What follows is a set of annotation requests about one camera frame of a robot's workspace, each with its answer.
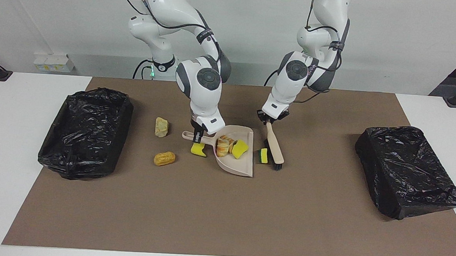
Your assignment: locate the beige hand brush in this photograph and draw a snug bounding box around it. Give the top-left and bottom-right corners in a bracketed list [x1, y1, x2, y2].
[263, 122, 287, 171]

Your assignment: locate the toy croissant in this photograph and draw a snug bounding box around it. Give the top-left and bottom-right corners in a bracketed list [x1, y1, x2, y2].
[216, 135, 231, 158]

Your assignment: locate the pale bread chunk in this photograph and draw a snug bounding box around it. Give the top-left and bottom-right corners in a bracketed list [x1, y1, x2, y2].
[154, 117, 170, 138]

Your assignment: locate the brown bread roll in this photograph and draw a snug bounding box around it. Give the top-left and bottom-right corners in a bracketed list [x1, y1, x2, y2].
[154, 151, 176, 167]

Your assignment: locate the beige plastic dustpan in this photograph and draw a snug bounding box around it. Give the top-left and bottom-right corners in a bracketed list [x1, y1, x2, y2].
[180, 122, 256, 178]

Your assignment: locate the black bag-lined bin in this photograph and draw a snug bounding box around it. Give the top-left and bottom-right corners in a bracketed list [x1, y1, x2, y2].
[351, 124, 456, 223]
[37, 85, 135, 183]

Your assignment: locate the brown table mat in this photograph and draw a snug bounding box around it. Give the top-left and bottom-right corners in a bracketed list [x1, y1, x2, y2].
[2, 72, 456, 256]

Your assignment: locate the black base cable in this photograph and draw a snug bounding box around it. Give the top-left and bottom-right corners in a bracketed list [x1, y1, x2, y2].
[132, 59, 154, 80]
[264, 69, 279, 87]

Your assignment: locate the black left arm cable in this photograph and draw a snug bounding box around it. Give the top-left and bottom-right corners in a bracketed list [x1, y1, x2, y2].
[294, 0, 347, 107]

